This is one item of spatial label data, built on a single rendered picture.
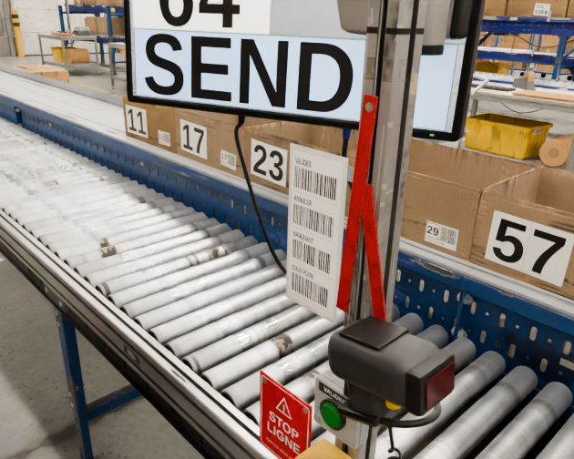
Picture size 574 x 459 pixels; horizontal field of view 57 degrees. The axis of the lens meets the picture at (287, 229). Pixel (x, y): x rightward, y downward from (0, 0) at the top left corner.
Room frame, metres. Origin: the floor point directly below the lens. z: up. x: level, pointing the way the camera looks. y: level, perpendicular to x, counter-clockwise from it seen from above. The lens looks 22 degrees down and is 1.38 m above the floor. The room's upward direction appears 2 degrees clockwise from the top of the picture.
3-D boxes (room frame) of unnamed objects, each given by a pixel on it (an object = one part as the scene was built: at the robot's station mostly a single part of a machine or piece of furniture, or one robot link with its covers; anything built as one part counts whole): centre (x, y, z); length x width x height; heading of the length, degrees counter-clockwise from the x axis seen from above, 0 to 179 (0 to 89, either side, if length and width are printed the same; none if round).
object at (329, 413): (0.49, -0.06, 0.95); 0.03 x 0.02 x 0.03; 44
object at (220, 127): (1.85, 0.17, 0.96); 0.39 x 0.29 x 0.17; 43
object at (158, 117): (2.14, 0.44, 0.96); 0.39 x 0.29 x 0.17; 44
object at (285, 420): (0.55, -0.03, 0.85); 0.16 x 0.01 x 0.13; 44
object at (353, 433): (0.50, -0.07, 0.95); 0.07 x 0.03 x 0.07; 44
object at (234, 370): (0.98, -0.03, 0.72); 0.52 x 0.05 x 0.05; 134
